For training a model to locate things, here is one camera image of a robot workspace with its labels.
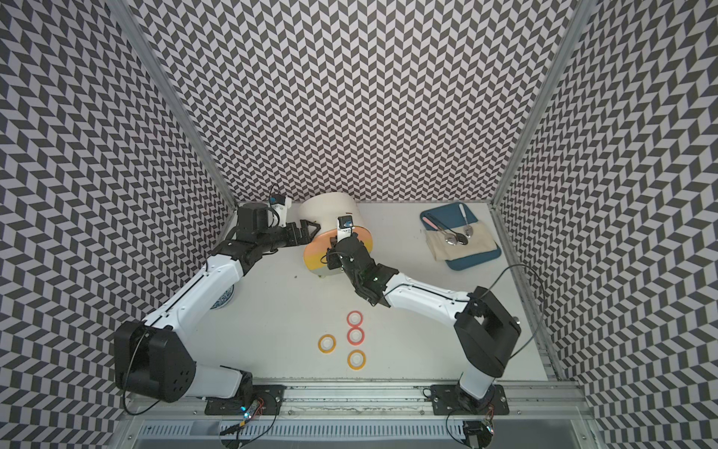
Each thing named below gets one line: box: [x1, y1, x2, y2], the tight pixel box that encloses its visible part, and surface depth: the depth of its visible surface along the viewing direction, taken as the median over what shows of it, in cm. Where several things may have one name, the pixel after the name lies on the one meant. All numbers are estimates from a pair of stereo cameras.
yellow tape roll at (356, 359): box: [346, 348, 367, 371], surface depth 81 cm
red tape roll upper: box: [345, 310, 364, 329], surface depth 89 cm
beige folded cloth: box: [423, 220, 499, 262], surface depth 107 cm
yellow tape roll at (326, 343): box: [317, 333, 337, 355], surface depth 84 cm
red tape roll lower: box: [346, 326, 366, 347], surface depth 86 cm
